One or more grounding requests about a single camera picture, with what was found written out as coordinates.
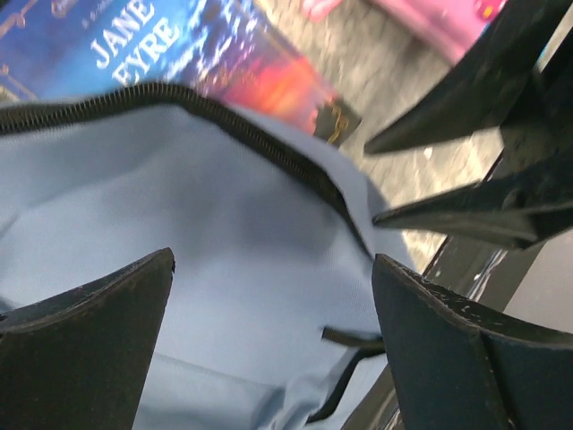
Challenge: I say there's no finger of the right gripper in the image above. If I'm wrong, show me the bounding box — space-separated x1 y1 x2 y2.
373 149 572 250
363 0 572 154

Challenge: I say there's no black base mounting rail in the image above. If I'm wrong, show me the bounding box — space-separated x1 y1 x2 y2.
345 238 542 429

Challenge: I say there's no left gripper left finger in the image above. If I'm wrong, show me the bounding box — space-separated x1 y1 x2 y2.
1 248 175 429

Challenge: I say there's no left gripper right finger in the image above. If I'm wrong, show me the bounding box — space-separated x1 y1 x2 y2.
372 254 572 430

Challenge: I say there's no pink cat pencil case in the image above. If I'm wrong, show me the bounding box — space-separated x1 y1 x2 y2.
299 0 509 64

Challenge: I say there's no blue grey backpack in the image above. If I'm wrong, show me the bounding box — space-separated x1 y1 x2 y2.
1 84 409 429

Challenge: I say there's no Jane Eyre book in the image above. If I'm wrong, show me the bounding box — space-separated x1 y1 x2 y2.
1 0 361 146

